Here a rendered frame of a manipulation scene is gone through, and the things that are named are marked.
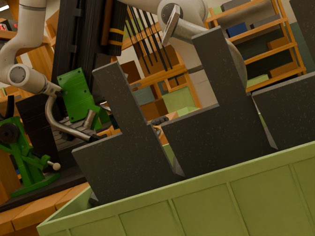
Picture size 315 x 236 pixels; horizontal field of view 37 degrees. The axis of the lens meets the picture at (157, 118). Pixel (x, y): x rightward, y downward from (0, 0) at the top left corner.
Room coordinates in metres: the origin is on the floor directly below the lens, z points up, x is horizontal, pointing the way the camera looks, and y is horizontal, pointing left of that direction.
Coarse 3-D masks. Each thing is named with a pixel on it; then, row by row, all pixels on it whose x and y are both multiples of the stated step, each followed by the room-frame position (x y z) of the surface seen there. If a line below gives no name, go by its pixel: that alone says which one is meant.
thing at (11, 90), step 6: (0, 90) 10.43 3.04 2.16; (6, 90) 10.50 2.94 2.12; (12, 90) 10.50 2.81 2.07; (18, 90) 10.50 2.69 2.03; (0, 96) 10.49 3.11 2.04; (6, 96) 10.39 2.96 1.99; (24, 132) 10.86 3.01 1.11; (30, 144) 10.38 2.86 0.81; (36, 156) 10.50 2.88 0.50; (18, 174) 10.47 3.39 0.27
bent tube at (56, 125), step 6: (48, 102) 1.92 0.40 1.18; (48, 108) 1.92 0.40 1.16; (48, 114) 1.92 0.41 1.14; (48, 120) 1.91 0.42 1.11; (54, 120) 1.91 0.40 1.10; (54, 126) 1.90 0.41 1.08; (60, 126) 1.89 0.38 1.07; (66, 126) 1.89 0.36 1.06; (66, 132) 1.89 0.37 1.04; (72, 132) 1.87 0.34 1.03; (78, 132) 1.87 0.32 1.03; (78, 138) 1.88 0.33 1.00; (84, 138) 1.86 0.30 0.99; (90, 138) 1.88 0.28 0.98
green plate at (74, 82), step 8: (72, 72) 1.96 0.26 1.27; (80, 72) 1.96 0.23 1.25; (64, 80) 1.96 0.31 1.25; (72, 80) 1.96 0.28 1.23; (80, 80) 1.95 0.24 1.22; (64, 88) 1.96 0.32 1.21; (72, 88) 1.95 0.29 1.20; (80, 88) 1.94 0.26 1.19; (88, 88) 1.94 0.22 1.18; (64, 96) 1.95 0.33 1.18; (72, 96) 1.94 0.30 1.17; (80, 96) 1.93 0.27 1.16; (88, 96) 1.93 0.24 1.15; (72, 104) 1.94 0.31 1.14; (80, 104) 1.93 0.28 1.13; (88, 104) 1.92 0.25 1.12; (72, 112) 1.93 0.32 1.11; (80, 112) 1.92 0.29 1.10; (72, 120) 1.92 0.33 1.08
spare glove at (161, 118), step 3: (159, 117) 2.42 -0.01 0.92; (162, 117) 2.35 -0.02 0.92; (165, 117) 2.29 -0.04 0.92; (153, 120) 2.35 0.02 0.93; (156, 120) 2.33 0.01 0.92; (159, 120) 2.34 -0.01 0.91; (162, 120) 2.27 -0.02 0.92; (165, 120) 2.28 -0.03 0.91; (168, 120) 2.28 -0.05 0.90; (153, 123) 2.29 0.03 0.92; (156, 123) 2.34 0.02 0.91; (159, 123) 2.28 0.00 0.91
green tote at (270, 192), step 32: (256, 160) 0.60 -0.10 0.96; (288, 160) 0.59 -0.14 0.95; (160, 192) 0.64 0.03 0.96; (192, 192) 0.63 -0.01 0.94; (224, 192) 0.62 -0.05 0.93; (256, 192) 0.61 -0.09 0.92; (288, 192) 0.60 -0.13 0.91; (64, 224) 0.69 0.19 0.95; (96, 224) 0.68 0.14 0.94; (128, 224) 0.67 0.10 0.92; (160, 224) 0.65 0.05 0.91; (192, 224) 0.64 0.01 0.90; (224, 224) 0.63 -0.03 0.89; (256, 224) 0.61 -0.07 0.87; (288, 224) 0.60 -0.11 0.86
